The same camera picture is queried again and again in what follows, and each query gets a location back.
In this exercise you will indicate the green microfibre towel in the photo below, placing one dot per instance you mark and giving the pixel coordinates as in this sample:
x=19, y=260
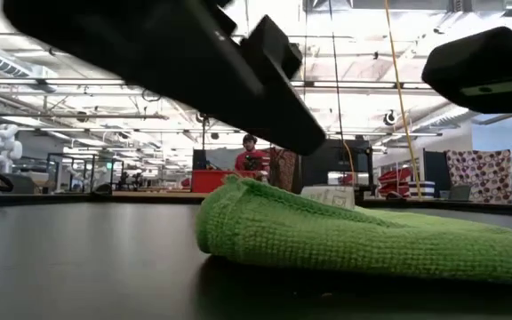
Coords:
x=327, y=240

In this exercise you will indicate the polka dot cloth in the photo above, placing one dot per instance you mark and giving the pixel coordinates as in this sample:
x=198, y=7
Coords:
x=482, y=175

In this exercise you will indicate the white robot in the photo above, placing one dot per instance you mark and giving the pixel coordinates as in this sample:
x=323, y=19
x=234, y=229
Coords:
x=5, y=146

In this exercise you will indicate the red fabric item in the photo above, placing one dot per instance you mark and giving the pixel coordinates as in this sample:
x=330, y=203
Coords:
x=394, y=180

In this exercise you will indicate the grey box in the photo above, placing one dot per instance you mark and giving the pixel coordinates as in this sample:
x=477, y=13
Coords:
x=460, y=193

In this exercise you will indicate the red bin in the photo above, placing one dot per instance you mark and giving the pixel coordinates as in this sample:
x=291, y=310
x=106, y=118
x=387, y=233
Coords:
x=207, y=181

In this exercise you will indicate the person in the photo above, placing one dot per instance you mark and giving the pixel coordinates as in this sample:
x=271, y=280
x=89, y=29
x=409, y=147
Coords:
x=251, y=161

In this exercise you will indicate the black panel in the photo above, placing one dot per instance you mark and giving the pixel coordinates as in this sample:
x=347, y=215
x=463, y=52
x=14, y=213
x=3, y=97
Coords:
x=436, y=171

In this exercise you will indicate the black monitor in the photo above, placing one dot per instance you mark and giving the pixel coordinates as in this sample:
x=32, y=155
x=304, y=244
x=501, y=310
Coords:
x=327, y=160

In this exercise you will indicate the brown patterned cloth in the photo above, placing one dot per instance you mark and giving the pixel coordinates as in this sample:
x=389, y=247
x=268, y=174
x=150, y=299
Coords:
x=282, y=169

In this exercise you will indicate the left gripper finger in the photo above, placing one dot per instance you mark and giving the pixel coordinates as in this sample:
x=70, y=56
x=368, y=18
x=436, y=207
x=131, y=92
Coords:
x=274, y=120

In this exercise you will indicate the black white striped bin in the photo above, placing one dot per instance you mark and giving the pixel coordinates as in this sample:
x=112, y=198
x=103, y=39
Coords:
x=422, y=189

